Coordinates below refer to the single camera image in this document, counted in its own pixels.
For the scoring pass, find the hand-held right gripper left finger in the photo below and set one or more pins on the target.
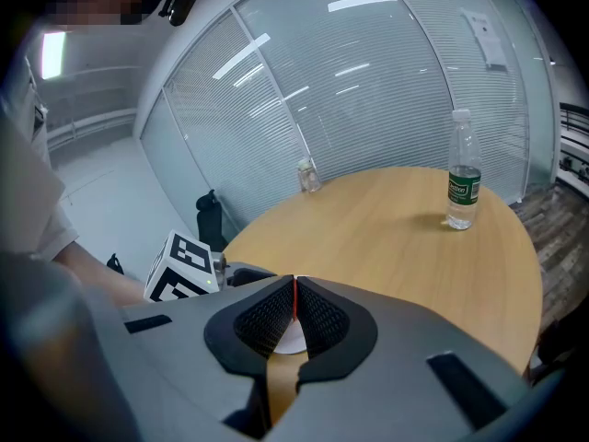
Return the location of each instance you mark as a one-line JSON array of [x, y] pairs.
[[184, 366]]

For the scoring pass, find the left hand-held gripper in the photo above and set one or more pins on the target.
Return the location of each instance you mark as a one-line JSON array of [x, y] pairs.
[[181, 270]]

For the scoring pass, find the white shelf unit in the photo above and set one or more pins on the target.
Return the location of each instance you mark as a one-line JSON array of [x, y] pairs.
[[574, 145]]

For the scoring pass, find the person's left forearm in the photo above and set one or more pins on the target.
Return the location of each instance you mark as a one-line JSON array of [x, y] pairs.
[[106, 274]]

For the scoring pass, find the black office chair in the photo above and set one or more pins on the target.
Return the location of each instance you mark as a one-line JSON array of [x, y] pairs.
[[115, 264], [211, 224]]

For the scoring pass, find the clear plastic water bottle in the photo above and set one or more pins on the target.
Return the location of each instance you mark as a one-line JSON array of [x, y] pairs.
[[462, 191]]

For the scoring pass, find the red apple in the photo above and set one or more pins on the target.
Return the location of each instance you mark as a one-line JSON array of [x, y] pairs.
[[294, 298]]

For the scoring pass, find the white plate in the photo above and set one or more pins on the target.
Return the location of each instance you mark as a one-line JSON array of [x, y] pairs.
[[291, 342]]

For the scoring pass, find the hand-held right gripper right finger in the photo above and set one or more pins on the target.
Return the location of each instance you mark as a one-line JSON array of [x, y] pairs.
[[391, 375]]

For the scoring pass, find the person's beige shirt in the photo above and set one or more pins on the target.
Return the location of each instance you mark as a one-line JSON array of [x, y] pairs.
[[32, 177]]

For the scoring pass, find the paper notice on wall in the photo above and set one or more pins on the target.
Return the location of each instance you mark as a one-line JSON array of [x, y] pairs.
[[485, 37]]

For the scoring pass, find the ceiling light panel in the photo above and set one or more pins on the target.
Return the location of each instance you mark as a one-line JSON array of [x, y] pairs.
[[54, 55]]

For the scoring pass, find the small glass jar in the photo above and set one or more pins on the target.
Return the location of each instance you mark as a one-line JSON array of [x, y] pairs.
[[309, 177]]

